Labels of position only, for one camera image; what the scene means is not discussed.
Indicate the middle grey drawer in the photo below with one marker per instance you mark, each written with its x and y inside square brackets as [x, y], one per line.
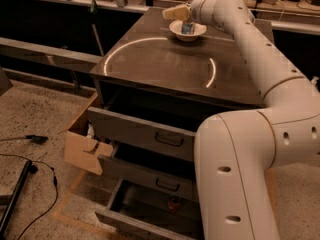
[168, 175]

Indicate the green handled stick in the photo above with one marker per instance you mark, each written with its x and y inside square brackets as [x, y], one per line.
[92, 13]

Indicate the grey drawer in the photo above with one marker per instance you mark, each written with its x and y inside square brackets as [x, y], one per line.
[168, 175]
[143, 212]
[153, 127]

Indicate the black handled tool on floor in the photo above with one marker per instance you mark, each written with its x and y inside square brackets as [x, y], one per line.
[32, 138]

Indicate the cardboard box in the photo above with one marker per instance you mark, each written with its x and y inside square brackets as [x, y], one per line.
[82, 149]

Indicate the top grey drawer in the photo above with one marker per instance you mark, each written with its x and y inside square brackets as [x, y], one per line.
[153, 127]

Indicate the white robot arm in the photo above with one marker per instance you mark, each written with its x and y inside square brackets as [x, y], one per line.
[232, 150]

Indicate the bottom grey drawer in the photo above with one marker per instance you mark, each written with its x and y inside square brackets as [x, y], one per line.
[143, 212]

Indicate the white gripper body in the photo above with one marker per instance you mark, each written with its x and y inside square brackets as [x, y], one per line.
[193, 11]

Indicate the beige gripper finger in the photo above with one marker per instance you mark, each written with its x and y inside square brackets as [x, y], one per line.
[179, 12]

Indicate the small red can in drawer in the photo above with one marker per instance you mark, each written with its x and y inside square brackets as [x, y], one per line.
[174, 204]

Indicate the red bull can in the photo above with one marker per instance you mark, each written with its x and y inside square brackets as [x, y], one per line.
[187, 28]

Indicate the black bar on floor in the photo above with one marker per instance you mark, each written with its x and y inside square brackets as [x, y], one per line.
[9, 201]

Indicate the white paper bowl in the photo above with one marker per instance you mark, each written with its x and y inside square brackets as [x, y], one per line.
[175, 27]

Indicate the grey metal drawer cabinet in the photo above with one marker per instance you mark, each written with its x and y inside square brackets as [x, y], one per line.
[150, 64]

